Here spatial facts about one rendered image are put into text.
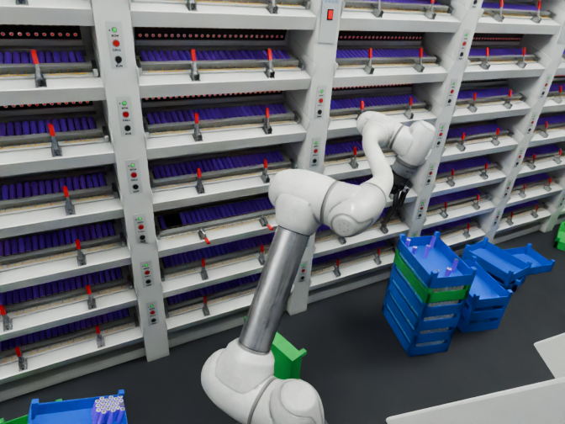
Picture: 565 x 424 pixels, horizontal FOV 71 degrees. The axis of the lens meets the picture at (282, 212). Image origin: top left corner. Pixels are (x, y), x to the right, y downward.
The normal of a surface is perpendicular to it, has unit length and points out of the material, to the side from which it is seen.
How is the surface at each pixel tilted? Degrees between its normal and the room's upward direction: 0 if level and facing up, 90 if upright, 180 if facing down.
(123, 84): 90
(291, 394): 8
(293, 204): 66
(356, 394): 0
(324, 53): 90
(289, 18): 111
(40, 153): 21
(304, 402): 7
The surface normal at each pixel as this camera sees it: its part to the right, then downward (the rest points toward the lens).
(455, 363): 0.06, -0.87
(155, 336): 0.45, 0.46
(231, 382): -0.40, -0.14
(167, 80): 0.22, -0.65
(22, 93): 0.40, 0.73
